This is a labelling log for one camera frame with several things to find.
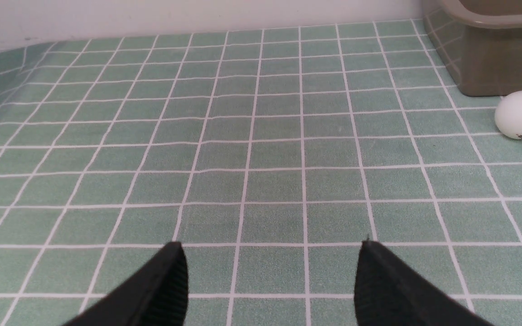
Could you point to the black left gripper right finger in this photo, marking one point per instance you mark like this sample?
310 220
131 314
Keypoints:
387 292

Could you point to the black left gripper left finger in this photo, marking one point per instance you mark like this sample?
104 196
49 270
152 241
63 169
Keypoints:
156 295

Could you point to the green checkered tablecloth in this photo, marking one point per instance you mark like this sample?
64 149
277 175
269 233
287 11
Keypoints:
270 154

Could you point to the olive plastic bin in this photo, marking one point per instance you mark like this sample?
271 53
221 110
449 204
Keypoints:
479 43

